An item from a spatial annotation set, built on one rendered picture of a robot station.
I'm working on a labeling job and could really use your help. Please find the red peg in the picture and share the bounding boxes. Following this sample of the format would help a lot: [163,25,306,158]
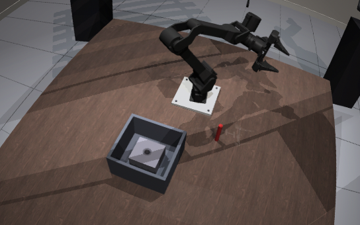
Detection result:
[214,124,223,141]

